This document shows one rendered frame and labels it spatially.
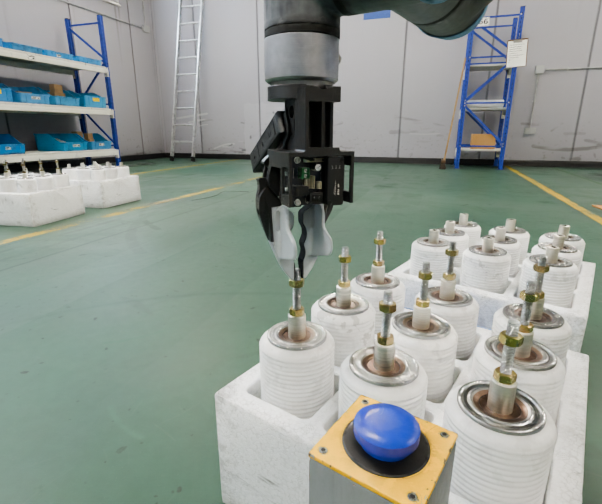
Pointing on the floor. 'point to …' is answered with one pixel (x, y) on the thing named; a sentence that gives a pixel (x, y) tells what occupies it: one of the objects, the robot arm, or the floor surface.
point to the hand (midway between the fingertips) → (295, 266)
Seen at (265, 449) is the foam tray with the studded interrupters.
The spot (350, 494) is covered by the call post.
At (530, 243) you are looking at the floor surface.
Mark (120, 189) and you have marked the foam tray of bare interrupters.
